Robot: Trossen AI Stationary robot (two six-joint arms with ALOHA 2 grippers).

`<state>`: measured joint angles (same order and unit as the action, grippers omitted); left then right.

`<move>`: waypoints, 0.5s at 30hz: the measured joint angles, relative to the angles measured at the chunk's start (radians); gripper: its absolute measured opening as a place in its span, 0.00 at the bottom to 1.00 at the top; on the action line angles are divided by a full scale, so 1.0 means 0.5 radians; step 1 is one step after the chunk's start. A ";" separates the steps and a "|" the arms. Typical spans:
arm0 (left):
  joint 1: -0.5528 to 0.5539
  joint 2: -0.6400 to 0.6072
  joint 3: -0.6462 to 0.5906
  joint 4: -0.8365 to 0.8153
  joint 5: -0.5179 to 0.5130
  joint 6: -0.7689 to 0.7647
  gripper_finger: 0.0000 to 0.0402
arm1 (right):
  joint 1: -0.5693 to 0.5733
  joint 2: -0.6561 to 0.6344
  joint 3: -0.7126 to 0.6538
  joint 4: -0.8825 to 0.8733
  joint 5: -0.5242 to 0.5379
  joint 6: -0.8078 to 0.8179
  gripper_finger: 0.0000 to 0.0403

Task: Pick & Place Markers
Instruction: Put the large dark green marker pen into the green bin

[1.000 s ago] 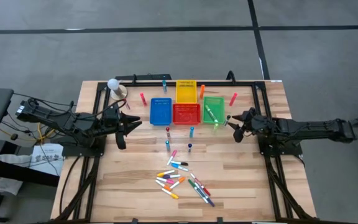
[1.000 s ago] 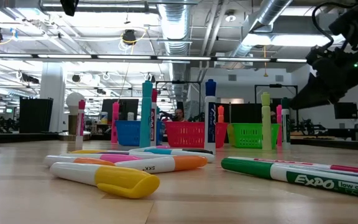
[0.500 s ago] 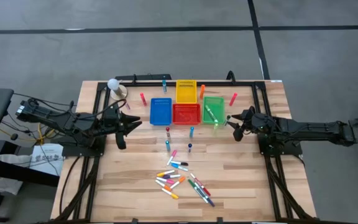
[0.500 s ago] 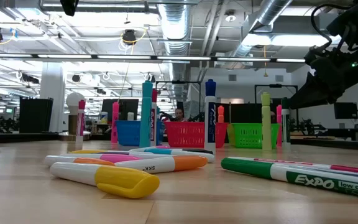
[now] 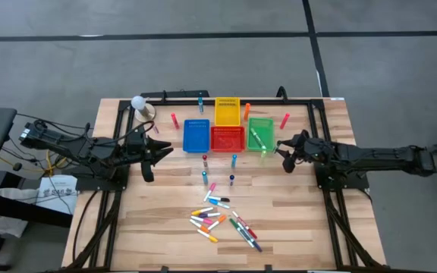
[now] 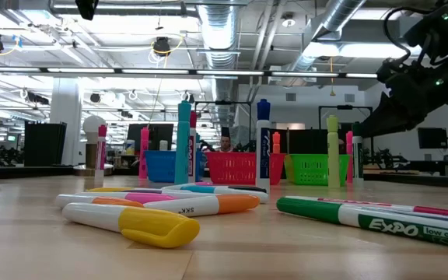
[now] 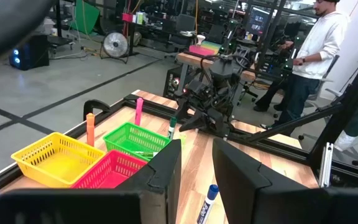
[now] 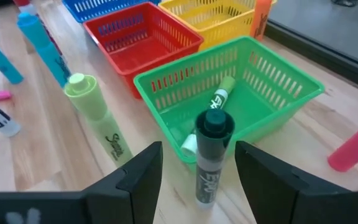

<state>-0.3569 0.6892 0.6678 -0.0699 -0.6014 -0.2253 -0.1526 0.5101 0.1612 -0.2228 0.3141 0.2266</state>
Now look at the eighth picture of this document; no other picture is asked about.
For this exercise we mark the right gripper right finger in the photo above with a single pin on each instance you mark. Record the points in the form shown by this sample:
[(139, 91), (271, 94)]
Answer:
[(275, 199)]

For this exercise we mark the thick dark green Expo marker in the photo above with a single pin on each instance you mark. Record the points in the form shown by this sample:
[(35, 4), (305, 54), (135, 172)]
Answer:
[(211, 155)]

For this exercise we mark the red plastic basket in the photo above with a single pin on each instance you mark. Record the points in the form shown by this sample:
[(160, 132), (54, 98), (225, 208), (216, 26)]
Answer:
[(141, 53)]

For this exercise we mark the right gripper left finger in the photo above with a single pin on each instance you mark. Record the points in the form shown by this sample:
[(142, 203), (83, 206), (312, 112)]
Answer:
[(120, 202)]

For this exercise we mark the yellow plastic basket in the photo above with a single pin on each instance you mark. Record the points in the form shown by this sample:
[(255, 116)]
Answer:
[(210, 18)]

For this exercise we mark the green plastic basket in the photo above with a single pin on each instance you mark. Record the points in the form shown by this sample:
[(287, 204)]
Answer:
[(259, 109)]

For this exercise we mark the black aluminium table frame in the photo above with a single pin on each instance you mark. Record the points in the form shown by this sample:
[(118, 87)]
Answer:
[(322, 57)]

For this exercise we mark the orange highlighter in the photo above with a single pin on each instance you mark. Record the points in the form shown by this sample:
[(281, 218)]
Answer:
[(260, 18)]

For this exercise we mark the thick light green Expo marker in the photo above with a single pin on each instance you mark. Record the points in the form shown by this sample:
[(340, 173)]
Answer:
[(219, 96)]

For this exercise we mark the pink highlighter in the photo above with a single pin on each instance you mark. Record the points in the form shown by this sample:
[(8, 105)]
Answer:
[(356, 146)]

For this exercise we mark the light green Sharpie highlighter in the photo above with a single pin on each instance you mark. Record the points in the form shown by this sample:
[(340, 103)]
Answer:
[(98, 121)]

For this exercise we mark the blue plastic basket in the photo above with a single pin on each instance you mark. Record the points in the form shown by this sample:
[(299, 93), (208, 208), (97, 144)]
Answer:
[(104, 7)]

